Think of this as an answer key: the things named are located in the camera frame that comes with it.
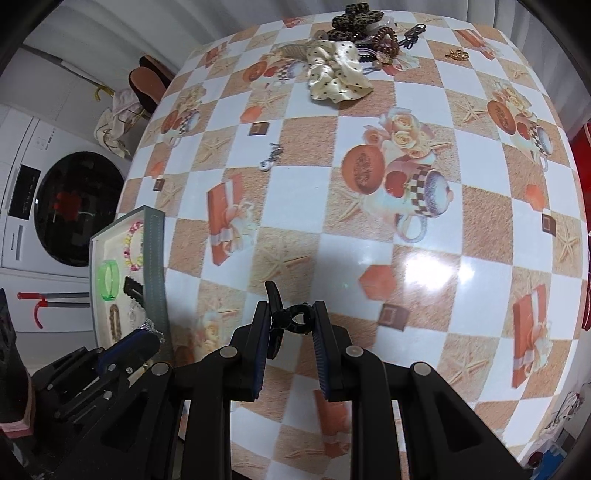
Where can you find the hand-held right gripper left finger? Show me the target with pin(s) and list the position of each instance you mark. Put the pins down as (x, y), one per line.
(263, 350)

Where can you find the black hair claw clip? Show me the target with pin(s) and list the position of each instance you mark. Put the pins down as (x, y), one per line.
(272, 295)

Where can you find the leopard print scrunchie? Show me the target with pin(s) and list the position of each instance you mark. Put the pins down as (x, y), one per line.
(351, 21)

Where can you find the blue plastic stool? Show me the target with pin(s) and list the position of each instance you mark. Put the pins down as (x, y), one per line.
(551, 461)

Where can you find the brown chair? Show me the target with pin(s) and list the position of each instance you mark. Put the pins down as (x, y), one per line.
(145, 83)

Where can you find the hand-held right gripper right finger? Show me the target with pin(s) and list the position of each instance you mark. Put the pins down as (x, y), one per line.
(322, 364)

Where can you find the black carabiner clip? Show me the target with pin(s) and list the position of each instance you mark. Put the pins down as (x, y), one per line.
(413, 32)

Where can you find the green bangle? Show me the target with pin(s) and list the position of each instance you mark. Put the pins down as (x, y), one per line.
(107, 264)

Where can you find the white pink cloth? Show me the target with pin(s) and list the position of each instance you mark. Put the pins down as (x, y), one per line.
(565, 410)

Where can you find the red plastic chair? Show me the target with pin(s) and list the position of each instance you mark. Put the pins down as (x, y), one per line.
(582, 143)

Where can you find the cream polka dot scrunchie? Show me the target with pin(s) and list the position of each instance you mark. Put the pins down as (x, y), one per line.
(339, 74)

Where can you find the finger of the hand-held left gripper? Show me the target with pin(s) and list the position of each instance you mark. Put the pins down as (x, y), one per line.
(129, 346)

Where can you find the black comb hair clip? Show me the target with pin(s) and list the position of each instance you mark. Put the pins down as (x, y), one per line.
(134, 288)

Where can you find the white washing machine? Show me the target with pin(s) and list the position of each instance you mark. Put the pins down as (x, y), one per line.
(69, 207)

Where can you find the cream cloth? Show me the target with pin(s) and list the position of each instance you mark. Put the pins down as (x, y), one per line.
(115, 129)

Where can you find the grey jewelry tray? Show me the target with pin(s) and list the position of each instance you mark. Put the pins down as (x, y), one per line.
(154, 258)

